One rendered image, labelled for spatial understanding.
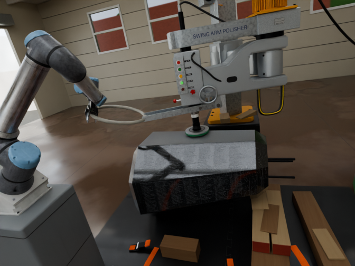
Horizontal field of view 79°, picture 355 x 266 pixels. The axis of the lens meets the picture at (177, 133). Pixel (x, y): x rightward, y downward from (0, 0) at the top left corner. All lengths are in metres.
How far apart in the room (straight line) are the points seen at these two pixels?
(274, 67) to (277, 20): 0.33
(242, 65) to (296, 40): 6.19
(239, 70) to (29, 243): 1.74
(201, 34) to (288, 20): 0.62
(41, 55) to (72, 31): 8.72
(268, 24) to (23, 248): 2.07
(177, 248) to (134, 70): 7.46
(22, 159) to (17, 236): 0.40
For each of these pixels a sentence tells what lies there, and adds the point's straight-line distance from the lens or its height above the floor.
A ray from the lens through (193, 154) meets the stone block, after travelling 1.78.
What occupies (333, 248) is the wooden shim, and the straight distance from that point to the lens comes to 1.98.
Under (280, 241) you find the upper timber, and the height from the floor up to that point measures 0.25.
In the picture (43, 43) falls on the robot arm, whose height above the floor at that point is 1.69.
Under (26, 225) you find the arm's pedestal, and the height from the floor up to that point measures 0.85.
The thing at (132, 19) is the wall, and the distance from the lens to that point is 8.61.
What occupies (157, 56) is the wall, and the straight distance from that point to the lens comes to 8.28.
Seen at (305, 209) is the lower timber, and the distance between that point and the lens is 2.25.
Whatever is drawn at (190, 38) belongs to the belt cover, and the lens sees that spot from 1.75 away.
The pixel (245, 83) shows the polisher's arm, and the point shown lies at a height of 1.23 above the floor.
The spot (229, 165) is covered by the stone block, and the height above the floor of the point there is 0.69.
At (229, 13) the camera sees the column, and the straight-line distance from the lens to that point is 2.45.
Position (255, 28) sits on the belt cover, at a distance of 1.83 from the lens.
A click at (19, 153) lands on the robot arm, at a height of 1.20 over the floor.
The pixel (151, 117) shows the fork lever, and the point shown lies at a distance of 1.89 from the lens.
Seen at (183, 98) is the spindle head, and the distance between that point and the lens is 1.78.
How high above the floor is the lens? 1.57
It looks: 21 degrees down
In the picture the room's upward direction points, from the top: 10 degrees counter-clockwise
